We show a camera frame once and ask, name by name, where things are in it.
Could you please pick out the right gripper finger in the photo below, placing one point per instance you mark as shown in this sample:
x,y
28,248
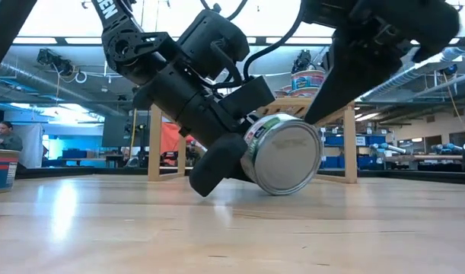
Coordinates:
x,y
354,72

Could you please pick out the green white label tuna can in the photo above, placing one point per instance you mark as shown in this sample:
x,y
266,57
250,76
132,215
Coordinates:
x,y
285,156

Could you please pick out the grey teal background robot arm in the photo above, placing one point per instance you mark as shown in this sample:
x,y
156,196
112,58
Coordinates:
x,y
447,148
388,148

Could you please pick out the wooden slatted shelf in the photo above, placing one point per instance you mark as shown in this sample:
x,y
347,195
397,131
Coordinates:
x,y
155,152

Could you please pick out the person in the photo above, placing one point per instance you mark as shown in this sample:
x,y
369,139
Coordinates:
x,y
5,139
196,148

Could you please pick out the black hanging ceiling device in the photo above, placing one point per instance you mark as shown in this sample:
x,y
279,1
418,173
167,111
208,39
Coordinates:
x,y
51,59
302,61

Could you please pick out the blue bin white label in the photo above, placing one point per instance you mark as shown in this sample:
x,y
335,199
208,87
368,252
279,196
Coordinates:
x,y
362,141

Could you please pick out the black monitor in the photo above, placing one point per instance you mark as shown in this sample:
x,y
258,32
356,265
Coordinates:
x,y
120,133

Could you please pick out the blue storage bin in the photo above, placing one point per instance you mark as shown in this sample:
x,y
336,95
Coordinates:
x,y
369,163

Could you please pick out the wooden background table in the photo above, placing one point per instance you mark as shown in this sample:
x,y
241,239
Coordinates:
x,y
434,157

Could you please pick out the dark background bench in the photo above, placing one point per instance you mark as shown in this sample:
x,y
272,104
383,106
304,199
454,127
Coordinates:
x,y
87,160

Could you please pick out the grey ceiling pipe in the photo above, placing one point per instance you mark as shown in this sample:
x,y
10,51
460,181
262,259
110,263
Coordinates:
x,y
45,81

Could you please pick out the white hanging sheet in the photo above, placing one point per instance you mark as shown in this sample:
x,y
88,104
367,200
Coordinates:
x,y
30,144

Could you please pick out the orange wall panel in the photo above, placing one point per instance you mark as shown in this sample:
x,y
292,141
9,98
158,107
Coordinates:
x,y
169,139

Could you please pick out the silver ceiling duct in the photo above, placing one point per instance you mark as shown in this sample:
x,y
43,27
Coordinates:
x,y
407,74

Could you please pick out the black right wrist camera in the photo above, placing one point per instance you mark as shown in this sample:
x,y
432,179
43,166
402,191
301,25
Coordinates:
x,y
323,11

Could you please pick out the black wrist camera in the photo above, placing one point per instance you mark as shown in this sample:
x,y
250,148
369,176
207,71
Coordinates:
x,y
213,42
323,11

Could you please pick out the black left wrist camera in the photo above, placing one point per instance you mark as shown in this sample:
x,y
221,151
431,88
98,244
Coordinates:
x,y
213,42

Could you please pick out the black metal table frame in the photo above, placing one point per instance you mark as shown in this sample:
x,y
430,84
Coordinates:
x,y
102,172

